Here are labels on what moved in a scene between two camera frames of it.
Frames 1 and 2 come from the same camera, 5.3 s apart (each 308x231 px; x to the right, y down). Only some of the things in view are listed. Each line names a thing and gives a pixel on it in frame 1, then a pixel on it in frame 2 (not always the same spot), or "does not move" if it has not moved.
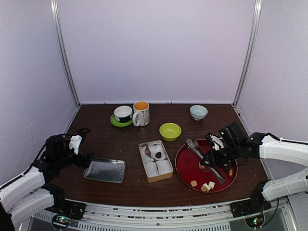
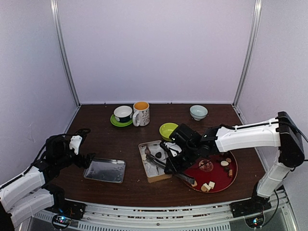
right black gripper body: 222,160 → 189,157
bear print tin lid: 106,170 does not move
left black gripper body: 79,162 does not move
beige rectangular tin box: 157,163 does not move
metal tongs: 197,149 → 163,165
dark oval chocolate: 158,155 does not move
